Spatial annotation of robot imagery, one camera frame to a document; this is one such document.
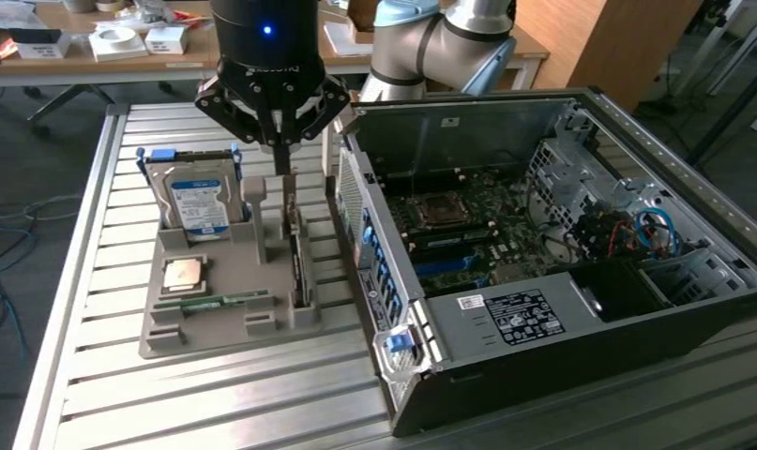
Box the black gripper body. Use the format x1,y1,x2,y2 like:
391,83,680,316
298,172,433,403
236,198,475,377
210,0,329,147

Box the graphics card with metal bracket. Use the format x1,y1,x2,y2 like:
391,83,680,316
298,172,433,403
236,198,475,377
282,173,316,311

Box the white paper sheet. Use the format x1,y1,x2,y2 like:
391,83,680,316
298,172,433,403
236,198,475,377
324,21,377,57

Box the small white labelled box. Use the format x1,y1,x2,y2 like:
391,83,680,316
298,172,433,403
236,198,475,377
145,26,190,56

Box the brown cardboard box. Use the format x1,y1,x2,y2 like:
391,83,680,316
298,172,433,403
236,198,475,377
346,0,380,33

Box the hard disk with blue carrier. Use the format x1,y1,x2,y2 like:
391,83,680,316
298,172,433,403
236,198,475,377
135,142,256,244

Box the clear plastic bag pile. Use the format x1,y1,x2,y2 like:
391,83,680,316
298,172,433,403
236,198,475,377
111,0,217,32

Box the wooden desk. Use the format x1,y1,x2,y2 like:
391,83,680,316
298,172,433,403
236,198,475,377
0,0,552,102

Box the metal CPU socket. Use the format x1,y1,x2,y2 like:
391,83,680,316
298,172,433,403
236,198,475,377
415,191,472,231

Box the white box with black lid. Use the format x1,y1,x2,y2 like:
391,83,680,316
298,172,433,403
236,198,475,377
7,27,73,61

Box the labelled RAM stick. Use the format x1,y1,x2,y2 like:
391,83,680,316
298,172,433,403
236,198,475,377
413,228,489,250

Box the copper topped CPU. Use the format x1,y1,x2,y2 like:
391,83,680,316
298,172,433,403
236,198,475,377
162,256,209,294

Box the grey parts rack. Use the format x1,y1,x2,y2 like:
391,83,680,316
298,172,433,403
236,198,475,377
138,173,329,361

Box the blue expansion slot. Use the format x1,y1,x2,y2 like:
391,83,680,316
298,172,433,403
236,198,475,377
413,256,480,278

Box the green bare RAM stick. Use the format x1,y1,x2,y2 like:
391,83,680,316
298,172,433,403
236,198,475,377
153,289,273,311

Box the green motherboard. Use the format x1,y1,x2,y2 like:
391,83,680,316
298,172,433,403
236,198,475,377
381,171,578,299

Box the silver power supply unit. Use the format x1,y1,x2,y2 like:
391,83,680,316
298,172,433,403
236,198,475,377
425,274,606,363

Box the blue case latch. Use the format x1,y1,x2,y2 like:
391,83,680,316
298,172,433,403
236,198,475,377
385,329,416,353

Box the wooden cabinet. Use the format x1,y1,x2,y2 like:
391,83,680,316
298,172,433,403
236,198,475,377
512,0,708,113

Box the grey metal disk bay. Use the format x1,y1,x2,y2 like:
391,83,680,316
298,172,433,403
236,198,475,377
638,247,750,308

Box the black open PC case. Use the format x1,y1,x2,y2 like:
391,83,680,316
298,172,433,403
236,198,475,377
324,86,757,440

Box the white box with white ring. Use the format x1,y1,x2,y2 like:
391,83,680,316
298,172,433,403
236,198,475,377
89,25,150,63

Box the grey floor cable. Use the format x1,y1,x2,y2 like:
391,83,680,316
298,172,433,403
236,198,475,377
0,194,83,224

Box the red orange drive wires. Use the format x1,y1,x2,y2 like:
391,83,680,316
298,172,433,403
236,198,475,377
607,217,640,258

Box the blue floor cable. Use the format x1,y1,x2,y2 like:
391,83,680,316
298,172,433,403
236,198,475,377
0,205,39,399

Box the blue disk wire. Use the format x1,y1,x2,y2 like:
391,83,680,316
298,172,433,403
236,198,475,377
631,205,686,259

